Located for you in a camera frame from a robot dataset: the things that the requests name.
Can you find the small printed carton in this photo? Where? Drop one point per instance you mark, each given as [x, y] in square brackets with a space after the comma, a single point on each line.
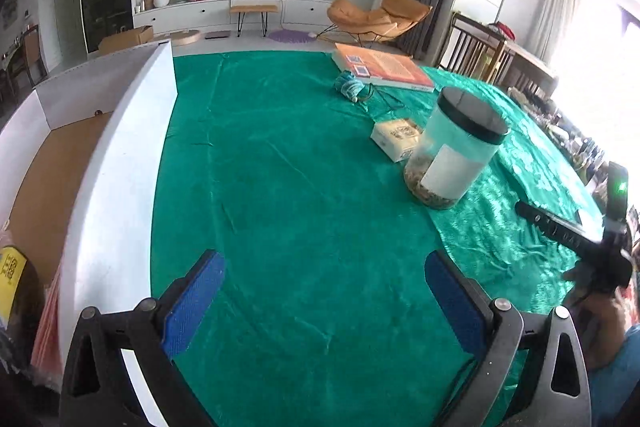
[395, 139]

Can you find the wooden dining chair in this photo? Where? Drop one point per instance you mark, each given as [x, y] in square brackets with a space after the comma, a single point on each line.
[30, 52]

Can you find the purple round rug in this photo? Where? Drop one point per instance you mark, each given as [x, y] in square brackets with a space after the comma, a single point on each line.
[292, 36]

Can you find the white cardboard box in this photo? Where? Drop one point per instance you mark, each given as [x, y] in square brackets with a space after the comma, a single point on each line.
[115, 187]

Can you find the clear jar with black lid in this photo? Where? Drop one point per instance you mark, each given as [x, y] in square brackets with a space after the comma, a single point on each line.
[450, 167]

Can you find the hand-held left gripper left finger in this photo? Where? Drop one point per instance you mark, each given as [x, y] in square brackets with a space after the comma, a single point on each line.
[192, 302]

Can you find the round white vase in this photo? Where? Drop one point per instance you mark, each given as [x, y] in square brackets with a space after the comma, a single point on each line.
[161, 0]

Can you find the pile of assorted clutter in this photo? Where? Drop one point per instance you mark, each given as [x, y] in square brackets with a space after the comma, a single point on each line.
[575, 142]

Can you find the person's right hand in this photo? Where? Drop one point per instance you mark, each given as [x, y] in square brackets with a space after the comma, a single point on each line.
[600, 322]

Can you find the brown cardboard box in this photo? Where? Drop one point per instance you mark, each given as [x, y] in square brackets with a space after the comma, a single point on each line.
[125, 38]

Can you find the orange book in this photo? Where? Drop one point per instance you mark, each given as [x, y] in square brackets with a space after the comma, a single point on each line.
[385, 67]

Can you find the blue garbage bag packet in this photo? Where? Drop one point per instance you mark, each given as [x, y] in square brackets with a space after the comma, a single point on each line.
[12, 269]

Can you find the white television cabinet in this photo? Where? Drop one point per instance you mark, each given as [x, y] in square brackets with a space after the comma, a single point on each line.
[210, 12]

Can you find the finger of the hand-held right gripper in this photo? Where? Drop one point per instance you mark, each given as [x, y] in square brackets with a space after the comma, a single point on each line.
[555, 227]

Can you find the orange lounge chair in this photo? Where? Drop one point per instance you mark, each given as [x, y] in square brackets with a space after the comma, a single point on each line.
[370, 17]

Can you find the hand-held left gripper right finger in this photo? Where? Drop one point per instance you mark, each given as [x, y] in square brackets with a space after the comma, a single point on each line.
[457, 302]

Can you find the wooden bench with metal legs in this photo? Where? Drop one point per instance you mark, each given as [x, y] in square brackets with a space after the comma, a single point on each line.
[252, 8]

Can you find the white curtain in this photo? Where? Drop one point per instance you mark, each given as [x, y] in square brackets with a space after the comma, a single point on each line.
[565, 7]

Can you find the pink plastic packet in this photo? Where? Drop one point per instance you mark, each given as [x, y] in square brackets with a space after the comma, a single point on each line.
[47, 337]

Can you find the curved wooden tray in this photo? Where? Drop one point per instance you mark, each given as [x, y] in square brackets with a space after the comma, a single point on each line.
[185, 38]

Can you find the person's right forearm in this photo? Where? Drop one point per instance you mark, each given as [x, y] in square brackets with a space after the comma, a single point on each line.
[620, 382]

